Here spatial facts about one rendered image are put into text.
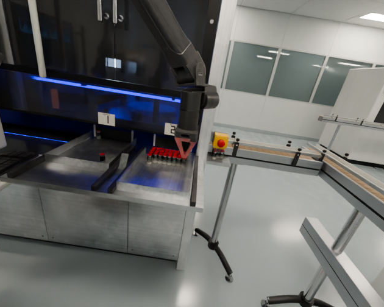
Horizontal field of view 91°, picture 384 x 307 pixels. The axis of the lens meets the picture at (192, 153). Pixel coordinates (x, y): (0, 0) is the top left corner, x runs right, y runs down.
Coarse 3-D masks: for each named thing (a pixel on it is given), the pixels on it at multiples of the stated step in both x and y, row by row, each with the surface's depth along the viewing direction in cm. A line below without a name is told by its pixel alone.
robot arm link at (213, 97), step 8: (200, 64) 48; (200, 72) 48; (176, 80) 53; (200, 80) 49; (208, 88) 55; (216, 88) 58; (208, 96) 54; (216, 96) 57; (208, 104) 55; (216, 104) 58
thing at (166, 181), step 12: (144, 156) 94; (132, 168) 80; (144, 168) 83; (156, 168) 84; (168, 168) 86; (180, 168) 88; (192, 168) 90; (120, 180) 68; (132, 180) 73; (144, 180) 74; (156, 180) 75; (168, 180) 77; (180, 180) 78; (144, 192) 66; (156, 192) 66; (168, 192) 65; (180, 192) 65
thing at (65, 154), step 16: (64, 144) 85; (80, 144) 95; (96, 144) 98; (112, 144) 101; (128, 144) 105; (48, 160) 76; (64, 160) 76; (80, 160) 75; (96, 160) 83; (112, 160) 78
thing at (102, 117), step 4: (100, 112) 94; (100, 116) 95; (104, 116) 95; (108, 116) 94; (112, 116) 94; (100, 120) 95; (104, 120) 95; (108, 120) 95; (112, 120) 95; (104, 124) 96; (108, 124) 96; (112, 124) 96
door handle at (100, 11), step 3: (99, 0) 72; (99, 3) 72; (99, 6) 72; (99, 9) 73; (102, 9) 73; (99, 12) 73; (102, 12) 74; (99, 15) 73; (102, 15) 74; (105, 15) 77; (108, 15) 79; (99, 18) 74; (102, 18) 74; (105, 18) 79; (108, 18) 79
